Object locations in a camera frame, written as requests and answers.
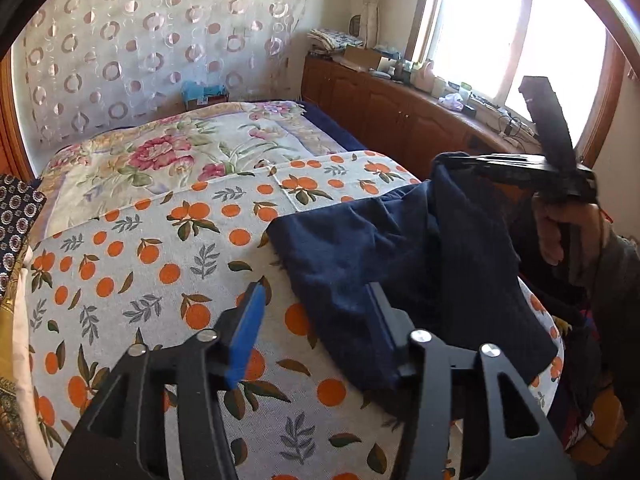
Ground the cardboard box on cabinet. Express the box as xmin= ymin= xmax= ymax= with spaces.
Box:
xmin=343 ymin=46 xmax=382 ymax=72

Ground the sheer circle pattern curtain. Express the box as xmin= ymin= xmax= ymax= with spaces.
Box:
xmin=12 ymin=0 xmax=307 ymax=169

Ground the floral pink quilt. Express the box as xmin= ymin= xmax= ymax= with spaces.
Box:
xmin=32 ymin=101 xmax=363 ymax=242

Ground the right hand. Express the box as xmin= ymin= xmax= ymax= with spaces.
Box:
xmin=532 ymin=195 xmax=611 ymax=271

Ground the navy blue garment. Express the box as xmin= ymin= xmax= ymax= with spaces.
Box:
xmin=267 ymin=162 xmax=564 ymax=403

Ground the folded patterned cloth stack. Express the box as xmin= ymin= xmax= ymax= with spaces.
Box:
xmin=307 ymin=28 xmax=364 ymax=54

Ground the orange fruit print sheet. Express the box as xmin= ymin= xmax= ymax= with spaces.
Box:
xmin=22 ymin=148 xmax=566 ymax=480

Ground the wooden sideboard cabinet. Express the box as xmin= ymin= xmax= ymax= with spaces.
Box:
xmin=300 ymin=55 xmax=521 ymax=180

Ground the navy medallion patterned pillow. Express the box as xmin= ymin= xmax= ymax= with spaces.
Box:
xmin=0 ymin=174 xmax=47 ymax=298

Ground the blue tissue box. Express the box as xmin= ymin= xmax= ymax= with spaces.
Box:
xmin=181 ymin=80 xmax=229 ymax=110

